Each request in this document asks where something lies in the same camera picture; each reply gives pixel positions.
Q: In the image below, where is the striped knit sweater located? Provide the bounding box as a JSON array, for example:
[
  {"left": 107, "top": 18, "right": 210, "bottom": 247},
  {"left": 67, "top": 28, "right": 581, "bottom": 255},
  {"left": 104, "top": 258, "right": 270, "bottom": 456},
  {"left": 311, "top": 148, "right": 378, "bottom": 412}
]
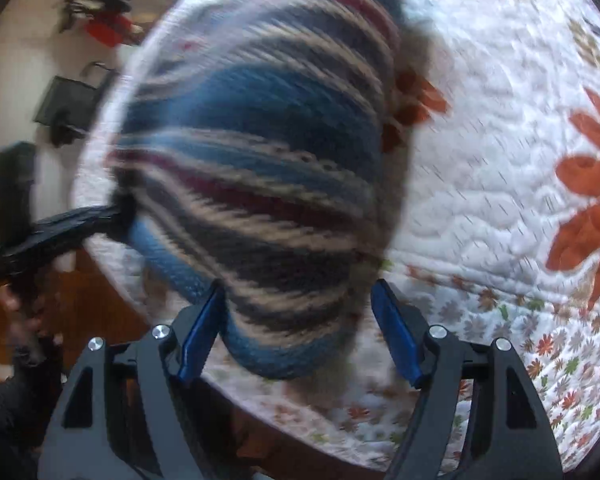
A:
[{"left": 107, "top": 0, "right": 411, "bottom": 382}]

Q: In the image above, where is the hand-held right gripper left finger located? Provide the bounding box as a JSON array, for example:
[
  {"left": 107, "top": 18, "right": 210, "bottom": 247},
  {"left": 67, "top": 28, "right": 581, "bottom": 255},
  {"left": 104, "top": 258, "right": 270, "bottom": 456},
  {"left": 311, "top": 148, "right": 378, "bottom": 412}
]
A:
[{"left": 37, "top": 280, "right": 226, "bottom": 480}]

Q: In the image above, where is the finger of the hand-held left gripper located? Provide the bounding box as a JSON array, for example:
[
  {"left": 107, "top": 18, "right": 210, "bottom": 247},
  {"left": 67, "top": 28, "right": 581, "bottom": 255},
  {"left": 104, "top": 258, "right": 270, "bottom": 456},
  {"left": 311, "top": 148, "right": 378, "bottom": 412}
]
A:
[{"left": 30, "top": 195, "right": 137, "bottom": 261}]

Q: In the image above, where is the person's left hand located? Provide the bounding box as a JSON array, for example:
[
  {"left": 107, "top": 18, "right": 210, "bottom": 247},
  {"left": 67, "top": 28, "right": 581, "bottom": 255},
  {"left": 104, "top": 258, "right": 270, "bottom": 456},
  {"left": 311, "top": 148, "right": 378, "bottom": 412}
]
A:
[{"left": 0, "top": 282, "right": 65, "bottom": 367}]

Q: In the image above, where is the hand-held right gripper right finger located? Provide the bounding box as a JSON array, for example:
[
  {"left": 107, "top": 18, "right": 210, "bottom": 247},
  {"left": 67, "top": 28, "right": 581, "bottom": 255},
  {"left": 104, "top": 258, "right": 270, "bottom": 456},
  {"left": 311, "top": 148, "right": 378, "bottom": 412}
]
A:
[{"left": 370, "top": 278, "right": 564, "bottom": 480}]

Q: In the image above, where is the floral quilted bedspread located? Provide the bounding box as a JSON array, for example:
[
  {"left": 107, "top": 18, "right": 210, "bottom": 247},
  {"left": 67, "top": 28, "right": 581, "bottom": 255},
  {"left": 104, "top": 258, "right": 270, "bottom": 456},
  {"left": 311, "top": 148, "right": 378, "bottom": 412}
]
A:
[{"left": 72, "top": 0, "right": 600, "bottom": 476}]

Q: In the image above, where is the red bag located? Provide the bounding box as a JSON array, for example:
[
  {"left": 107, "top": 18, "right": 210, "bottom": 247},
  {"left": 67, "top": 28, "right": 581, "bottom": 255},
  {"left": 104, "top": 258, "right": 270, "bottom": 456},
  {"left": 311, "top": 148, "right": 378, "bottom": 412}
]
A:
[{"left": 82, "top": 11, "right": 145, "bottom": 50}]

